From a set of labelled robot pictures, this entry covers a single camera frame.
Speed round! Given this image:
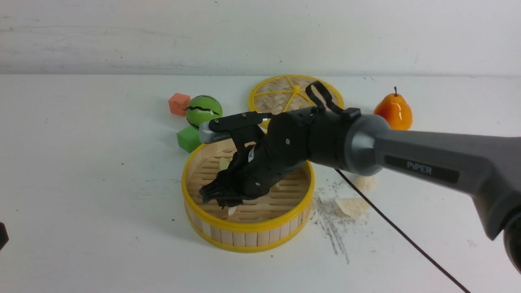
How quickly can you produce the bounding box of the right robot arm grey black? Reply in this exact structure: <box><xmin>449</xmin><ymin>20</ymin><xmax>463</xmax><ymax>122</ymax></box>
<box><xmin>199</xmin><ymin>107</ymin><xmax>521</xmax><ymax>270</ymax></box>

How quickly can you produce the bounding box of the green foam cube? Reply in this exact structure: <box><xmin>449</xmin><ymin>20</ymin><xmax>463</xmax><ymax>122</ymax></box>
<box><xmin>177</xmin><ymin>126</ymin><xmax>202</xmax><ymax>153</ymax></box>

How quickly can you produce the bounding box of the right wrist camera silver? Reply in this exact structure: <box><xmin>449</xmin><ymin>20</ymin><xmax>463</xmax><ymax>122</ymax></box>
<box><xmin>199</xmin><ymin>112</ymin><xmax>272</xmax><ymax>144</ymax></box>

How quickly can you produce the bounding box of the woven bamboo steamer lid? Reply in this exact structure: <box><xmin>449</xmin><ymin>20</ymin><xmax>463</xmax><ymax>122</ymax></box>
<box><xmin>248</xmin><ymin>74</ymin><xmax>345</xmax><ymax>114</ymax></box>

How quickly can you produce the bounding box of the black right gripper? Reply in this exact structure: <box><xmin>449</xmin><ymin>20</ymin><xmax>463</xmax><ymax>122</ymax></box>
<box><xmin>199</xmin><ymin>134</ymin><xmax>310</xmax><ymax>209</ymax></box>

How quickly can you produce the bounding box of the green toy watermelon ball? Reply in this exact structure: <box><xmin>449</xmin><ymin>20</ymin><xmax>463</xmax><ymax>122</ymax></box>
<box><xmin>185</xmin><ymin>95</ymin><xmax>223</xmax><ymax>129</ymax></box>

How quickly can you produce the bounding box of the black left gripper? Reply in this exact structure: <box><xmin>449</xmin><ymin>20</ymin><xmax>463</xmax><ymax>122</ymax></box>
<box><xmin>0</xmin><ymin>222</ymin><xmax>9</xmax><ymax>250</ymax></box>

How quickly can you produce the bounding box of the bamboo steamer tray yellow rim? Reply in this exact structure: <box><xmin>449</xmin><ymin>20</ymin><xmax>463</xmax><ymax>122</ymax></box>
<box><xmin>181</xmin><ymin>139</ymin><xmax>315</xmax><ymax>253</ymax></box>

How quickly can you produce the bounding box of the orange yellow toy pear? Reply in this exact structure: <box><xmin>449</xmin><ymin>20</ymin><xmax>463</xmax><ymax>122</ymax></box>
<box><xmin>373</xmin><ymin>86</ymin><xmax>413</xmax><ymax>131</ymax></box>

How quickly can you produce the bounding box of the white dumpling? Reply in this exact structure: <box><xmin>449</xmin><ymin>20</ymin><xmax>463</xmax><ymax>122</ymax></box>
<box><xmin>335</xmin><ymin>198</ymin><xmax>370</xmax><ymax>219</ymax></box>
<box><xmin>228</xmin><ymin>206</ymin><xmax>238</xmax><ymax>217</ymax></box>
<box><xmin>353</xmin><ymin>175</ymin><xmax>377</xmax><ymax>192</ymax></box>

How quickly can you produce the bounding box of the orange foam cube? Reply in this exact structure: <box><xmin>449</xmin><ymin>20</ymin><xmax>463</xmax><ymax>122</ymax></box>
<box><xmin>168</xmin><ymin>93</ymin><xmax>191</xmax><ymax>117</ymax></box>

